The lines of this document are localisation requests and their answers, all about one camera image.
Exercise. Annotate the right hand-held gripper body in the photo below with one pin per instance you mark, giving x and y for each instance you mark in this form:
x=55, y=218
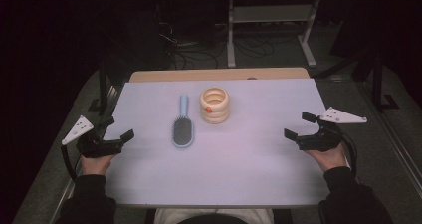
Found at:
x=320, y=142

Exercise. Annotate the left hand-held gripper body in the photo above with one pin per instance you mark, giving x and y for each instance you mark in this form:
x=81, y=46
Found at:
x=96, y=147

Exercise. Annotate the light blue hairbrush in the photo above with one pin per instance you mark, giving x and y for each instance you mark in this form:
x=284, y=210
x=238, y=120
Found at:
x=182, y=131

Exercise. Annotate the cream ringed cup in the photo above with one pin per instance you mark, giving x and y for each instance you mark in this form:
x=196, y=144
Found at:
x=214, y=112

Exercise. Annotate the person's left hand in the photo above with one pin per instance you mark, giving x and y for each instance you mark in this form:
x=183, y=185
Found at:
x=94, y=166

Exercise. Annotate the person's right hand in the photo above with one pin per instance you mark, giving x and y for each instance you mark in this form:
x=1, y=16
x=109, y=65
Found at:
x=330, y=159

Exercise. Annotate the black metal stand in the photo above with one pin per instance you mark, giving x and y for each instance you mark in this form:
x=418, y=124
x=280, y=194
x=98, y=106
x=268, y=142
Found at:
x=378, y=84

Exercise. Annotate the white table mat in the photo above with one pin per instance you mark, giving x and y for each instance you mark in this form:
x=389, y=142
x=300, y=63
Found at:
x=215, y=171

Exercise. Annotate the wooden table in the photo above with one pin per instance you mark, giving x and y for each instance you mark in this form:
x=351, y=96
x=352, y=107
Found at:
x=199, y=75

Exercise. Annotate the white metal stand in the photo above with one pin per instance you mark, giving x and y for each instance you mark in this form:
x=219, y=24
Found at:
x=272, y=13

